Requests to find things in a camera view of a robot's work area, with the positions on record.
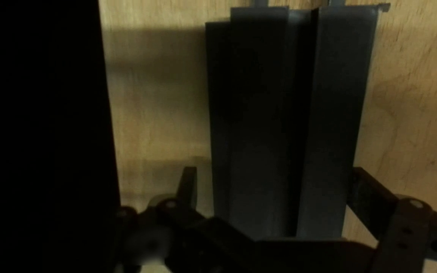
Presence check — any black grooved rail piece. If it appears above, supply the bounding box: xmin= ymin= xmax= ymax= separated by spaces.
xmin=227 ymin=0 xmax=391 ymax=242

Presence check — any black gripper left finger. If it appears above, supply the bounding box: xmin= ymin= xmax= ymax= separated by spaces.
xmin=110 ymin=166 xmax=260 ymax=273

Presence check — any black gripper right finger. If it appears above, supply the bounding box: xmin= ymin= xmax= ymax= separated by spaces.
xmin=345 ymin=168 xmax=437 ymax=273

